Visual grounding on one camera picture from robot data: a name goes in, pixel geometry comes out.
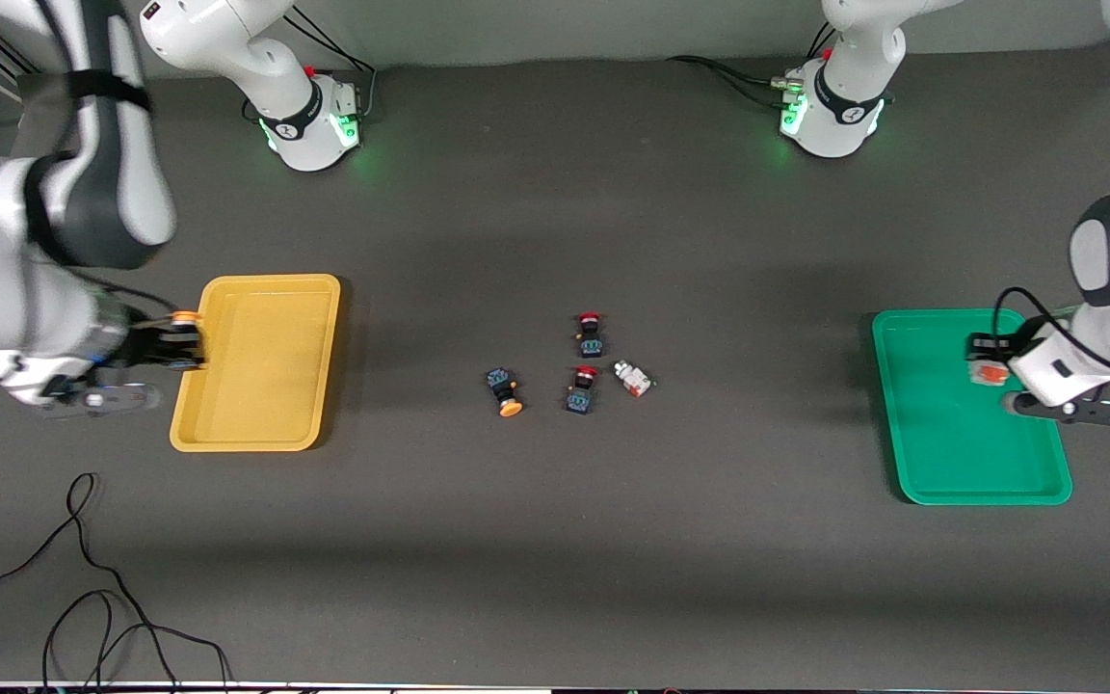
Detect yellow plastic tray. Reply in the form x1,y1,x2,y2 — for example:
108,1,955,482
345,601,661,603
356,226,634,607
170,274,342,453

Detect green plastic tray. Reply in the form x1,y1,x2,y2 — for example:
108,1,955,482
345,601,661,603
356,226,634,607
871,308,1073,506

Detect red mushroom push button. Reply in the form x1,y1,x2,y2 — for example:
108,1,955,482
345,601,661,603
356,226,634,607
566,365,600,416
574,311,608,359

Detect dark grey table mat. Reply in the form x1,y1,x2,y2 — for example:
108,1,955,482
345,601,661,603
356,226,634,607
0,53,1110,690

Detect thin black loose cable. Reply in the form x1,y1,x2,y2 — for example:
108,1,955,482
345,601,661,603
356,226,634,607
0,472,233,691

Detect black right arm base cables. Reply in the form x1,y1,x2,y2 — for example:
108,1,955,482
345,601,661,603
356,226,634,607
243,5,379,124

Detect black arm base cables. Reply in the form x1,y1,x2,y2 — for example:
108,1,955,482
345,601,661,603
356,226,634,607
666,21,840,109
243,5,379,124

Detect black left arm base cables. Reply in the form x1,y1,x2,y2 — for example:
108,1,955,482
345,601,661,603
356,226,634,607
666,21,840,109

